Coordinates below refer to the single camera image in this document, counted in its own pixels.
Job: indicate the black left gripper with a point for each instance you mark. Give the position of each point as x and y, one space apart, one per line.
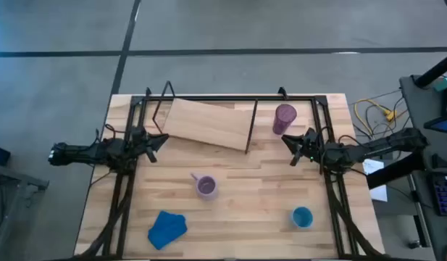
141 143

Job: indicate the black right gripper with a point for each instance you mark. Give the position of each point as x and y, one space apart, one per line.
309 144

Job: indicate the purple faceted plastic tumbler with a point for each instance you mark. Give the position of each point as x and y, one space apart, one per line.
283 119

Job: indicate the lilac ribbed ceramic mug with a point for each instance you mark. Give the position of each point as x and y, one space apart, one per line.
206 188

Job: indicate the light blue cup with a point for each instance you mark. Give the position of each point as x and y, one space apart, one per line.
302 217

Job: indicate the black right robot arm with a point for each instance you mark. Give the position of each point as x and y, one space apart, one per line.
371 146

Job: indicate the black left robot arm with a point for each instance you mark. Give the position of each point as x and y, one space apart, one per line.
82 152

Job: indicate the black metal shelf leg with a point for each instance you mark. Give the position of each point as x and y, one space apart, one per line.
159 102
251 127

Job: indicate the wooden cutting board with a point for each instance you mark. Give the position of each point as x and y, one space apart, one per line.
208 123

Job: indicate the white paper sheet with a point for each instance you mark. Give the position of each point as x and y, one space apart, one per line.
373 166

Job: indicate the blue folded cloth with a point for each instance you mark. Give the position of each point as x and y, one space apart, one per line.
167 230

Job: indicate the black metal beam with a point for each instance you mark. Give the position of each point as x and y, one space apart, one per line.
393 172

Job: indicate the grey desk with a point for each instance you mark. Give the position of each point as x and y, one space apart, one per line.
418 108

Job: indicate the black computer monitor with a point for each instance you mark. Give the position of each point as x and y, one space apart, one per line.
444 126

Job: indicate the black metal pole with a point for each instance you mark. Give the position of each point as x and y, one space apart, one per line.
437 70

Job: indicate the black keyboard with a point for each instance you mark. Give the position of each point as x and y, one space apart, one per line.
446 195

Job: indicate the teal box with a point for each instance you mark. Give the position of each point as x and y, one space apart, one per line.
444 84

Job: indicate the black metal table frame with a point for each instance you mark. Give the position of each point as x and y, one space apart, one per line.
299 97

